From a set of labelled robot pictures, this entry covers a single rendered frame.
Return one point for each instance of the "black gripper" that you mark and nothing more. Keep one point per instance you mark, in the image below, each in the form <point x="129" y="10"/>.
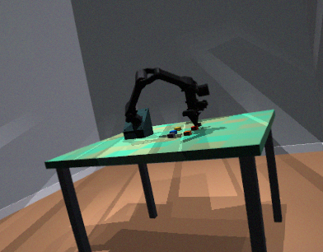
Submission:
<point x="192" y="113"/>

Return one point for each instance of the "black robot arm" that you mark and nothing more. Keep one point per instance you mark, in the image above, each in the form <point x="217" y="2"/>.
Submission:
<point x="187" y="84"/>

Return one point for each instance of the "orange block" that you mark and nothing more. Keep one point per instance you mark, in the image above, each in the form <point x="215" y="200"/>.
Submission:
<point x="186" y="133"/>

